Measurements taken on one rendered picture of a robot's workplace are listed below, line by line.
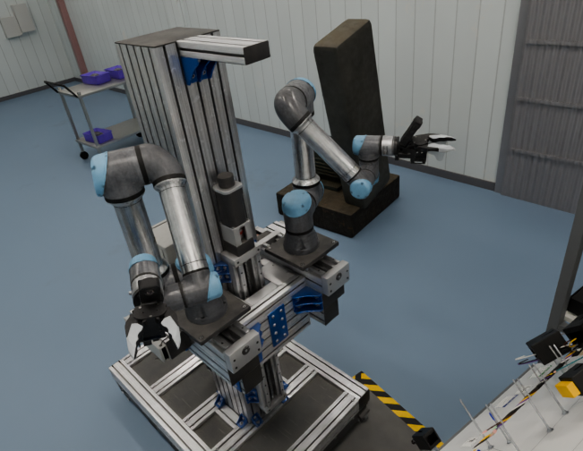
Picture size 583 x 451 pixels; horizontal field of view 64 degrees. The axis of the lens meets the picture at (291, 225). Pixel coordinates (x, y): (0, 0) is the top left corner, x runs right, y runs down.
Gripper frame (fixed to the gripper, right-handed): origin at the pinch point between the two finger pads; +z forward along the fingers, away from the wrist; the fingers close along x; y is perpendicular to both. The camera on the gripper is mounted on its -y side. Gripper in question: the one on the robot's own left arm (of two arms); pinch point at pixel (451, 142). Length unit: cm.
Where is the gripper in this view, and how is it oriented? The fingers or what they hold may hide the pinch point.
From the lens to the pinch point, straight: 175.7
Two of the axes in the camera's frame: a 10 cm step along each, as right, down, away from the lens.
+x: -3.0, 6.4, -7.0
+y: 1.5, 7.6, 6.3
